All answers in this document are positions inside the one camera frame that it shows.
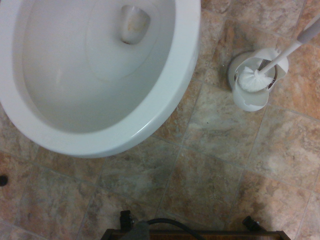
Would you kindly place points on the dark wooden table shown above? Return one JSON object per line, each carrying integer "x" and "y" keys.
{"x": 225, "y": 235}

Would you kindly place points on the small black floor foot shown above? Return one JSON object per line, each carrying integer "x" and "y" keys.
{"x": 3, "y": 180}

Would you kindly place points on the white toilet bowl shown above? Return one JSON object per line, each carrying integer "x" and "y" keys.
{"x": 150, "y": 125}

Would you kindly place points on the black table clamp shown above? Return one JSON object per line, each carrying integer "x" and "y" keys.
{"x": 250, "y": 222}
{"x": 125, "y": 218}

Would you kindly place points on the white toilet brush holder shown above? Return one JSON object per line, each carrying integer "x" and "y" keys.
{"x": 247, "y": 101}

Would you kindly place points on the white toilet brush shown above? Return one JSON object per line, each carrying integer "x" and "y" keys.
{"x": 250, "y": 80}

